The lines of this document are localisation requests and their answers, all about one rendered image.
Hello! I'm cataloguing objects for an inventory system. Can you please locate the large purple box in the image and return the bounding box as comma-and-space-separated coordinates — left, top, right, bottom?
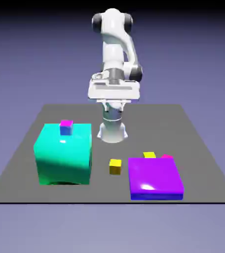
127, 157, 185, 201

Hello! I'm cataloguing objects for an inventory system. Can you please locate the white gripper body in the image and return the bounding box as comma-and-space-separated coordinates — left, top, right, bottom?
87, 79, 141, 104

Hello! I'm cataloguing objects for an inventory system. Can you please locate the large teal box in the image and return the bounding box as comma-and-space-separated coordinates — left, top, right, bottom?
33, 123, 93, 186

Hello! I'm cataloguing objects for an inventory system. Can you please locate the small magenta cube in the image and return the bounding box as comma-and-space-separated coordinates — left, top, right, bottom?
59, 120, 74, 136

